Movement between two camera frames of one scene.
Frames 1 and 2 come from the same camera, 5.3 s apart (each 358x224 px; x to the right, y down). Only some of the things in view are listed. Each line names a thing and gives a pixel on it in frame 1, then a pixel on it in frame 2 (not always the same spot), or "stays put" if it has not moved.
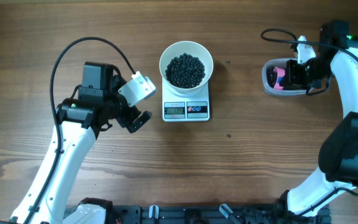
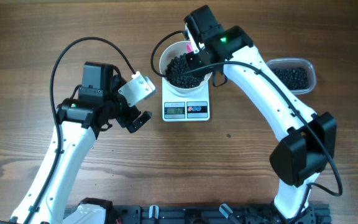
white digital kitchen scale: [176, 107] stays put
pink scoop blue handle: [281, 73] → [189, 48]
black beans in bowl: [184, 71] stays put
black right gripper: [293, 78] → [191, 63]
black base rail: [206, 213] stays put
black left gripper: [126, 120] stays put
